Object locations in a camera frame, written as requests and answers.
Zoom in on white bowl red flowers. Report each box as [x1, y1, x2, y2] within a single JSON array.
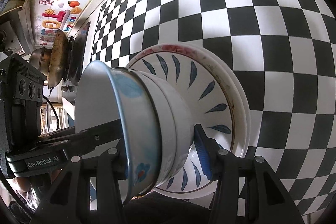
[[136, 70, 196, 189]]

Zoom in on white plate pink flowers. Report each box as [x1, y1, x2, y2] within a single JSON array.
[[128, 44, 251, 199]]

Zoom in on white plate blue leaf pattern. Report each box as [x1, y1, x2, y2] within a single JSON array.
[[128, 52, 234, 198]]

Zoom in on white bowl blue flowers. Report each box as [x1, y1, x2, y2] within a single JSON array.
[[75, 61, 162, 203]]

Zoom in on white plate grey flower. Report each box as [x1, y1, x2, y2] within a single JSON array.
[[209, 52, 251, 157]]

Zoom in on stainless steel steamer pot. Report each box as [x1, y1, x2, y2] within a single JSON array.
[[29, 47, 52, 76]]

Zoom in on black frying pan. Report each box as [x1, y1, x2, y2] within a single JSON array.
[[48, 30, 69, 89]]

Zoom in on black induction cooktop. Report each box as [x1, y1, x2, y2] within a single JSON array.
[[63, 22, 90, 86]]

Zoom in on black range hood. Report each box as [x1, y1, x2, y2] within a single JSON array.
[[1, 0, 35, 57]]

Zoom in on black white checkered cloth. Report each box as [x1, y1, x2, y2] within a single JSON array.
[[91, 0, 335, 215]]

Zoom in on colourful wall stickers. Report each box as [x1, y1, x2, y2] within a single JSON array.
[[32, 0, 83, 48]]

